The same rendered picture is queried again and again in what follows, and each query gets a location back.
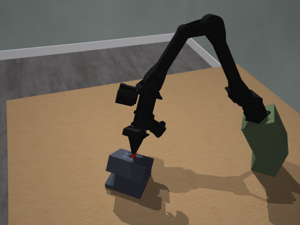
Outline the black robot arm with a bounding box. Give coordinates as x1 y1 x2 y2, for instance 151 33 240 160
115 14 270 138

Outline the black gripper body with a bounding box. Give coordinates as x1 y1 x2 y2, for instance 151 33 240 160
122 108 154 140

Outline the dark grey sloped panel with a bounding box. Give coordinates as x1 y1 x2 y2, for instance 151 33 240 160
105 149 154 199

